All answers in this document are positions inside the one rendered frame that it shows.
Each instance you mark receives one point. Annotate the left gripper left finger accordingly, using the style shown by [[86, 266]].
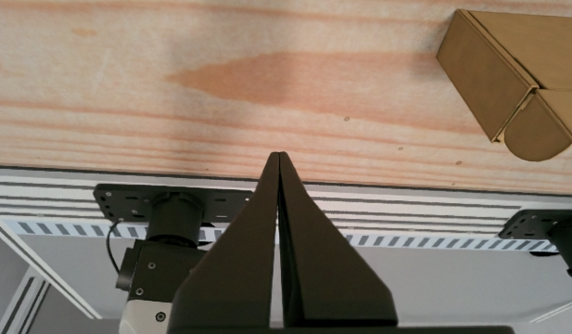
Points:
[[233, 281]]

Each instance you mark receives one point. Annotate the grey aluminium extrusion bar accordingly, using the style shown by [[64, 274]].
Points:
[[74, 188]]

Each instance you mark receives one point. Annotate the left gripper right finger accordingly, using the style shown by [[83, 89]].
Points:
[[333, 286]]

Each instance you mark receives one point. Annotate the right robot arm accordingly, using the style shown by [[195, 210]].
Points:
[[543, 224]]

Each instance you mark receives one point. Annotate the brown cardboard box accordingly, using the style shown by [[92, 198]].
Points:
[[482, 54]]

